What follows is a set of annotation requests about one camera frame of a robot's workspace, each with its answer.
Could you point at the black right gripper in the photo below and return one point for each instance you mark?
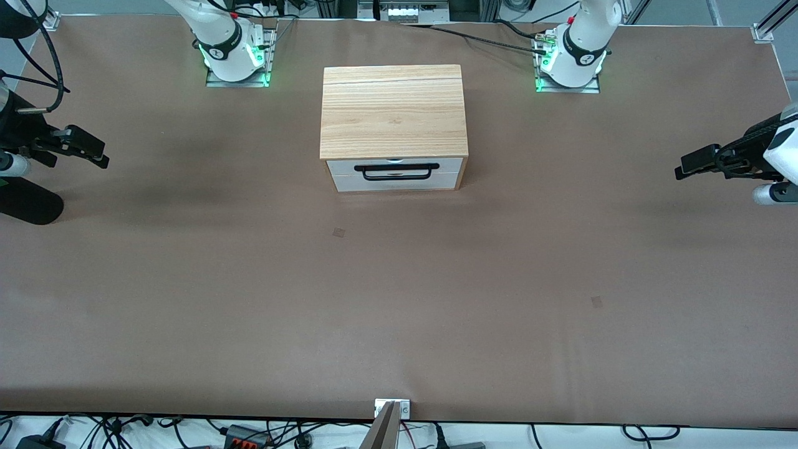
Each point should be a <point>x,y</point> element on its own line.
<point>19,128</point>

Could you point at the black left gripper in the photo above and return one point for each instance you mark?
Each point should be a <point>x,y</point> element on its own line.
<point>752,144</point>

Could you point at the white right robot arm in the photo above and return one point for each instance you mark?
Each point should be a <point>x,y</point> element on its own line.
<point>224,59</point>

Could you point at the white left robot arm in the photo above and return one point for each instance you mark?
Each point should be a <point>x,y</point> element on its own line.
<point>576,59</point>

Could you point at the light wooden drawer cabinet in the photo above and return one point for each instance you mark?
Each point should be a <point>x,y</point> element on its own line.
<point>394,112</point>

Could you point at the black cylindrical object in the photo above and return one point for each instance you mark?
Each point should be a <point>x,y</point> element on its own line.
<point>28,204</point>

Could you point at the white power strip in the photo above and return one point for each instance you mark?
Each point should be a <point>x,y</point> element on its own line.
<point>268,9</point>

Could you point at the black orange power adapter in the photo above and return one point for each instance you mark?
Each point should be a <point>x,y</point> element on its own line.
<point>246,435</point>

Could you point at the brown table cover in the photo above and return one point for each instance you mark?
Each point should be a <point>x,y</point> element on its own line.
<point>399,312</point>

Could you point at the white terminal block device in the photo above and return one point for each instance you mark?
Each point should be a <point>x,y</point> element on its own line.
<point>402,11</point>

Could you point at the grey box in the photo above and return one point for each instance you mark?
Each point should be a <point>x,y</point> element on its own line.
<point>464,445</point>

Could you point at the black plug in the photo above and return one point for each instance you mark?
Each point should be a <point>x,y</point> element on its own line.
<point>439,436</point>

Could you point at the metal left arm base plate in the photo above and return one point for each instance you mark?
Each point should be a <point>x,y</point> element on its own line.
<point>592,90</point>

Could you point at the silver corner bracket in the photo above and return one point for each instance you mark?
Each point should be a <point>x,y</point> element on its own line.
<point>51,22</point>
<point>762,32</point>

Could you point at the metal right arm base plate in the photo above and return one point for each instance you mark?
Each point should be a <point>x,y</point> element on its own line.
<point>218,83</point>

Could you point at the aluminium frame profile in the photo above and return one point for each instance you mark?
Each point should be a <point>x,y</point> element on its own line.
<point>779,15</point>

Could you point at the silver camera mount bracket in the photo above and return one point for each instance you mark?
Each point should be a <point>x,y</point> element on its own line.
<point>405,410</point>

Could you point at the aluminium camera post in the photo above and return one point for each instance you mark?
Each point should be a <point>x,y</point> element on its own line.
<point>383,433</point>

